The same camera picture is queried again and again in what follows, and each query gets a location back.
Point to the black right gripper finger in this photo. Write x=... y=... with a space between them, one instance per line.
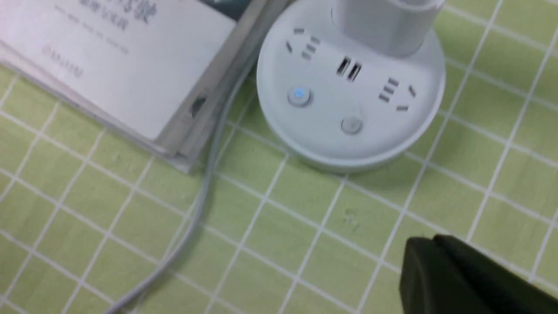
x=444 y=275

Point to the white desk lamp with sockets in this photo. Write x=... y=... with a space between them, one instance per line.
x=349 y=85

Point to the bottom thin booklet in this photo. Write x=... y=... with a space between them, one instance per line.
x=196 y=148

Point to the green checkered tablecloth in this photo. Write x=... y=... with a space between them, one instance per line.
x=86 y=215

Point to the top self-driving textbook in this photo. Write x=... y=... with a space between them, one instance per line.
x=134 y=60

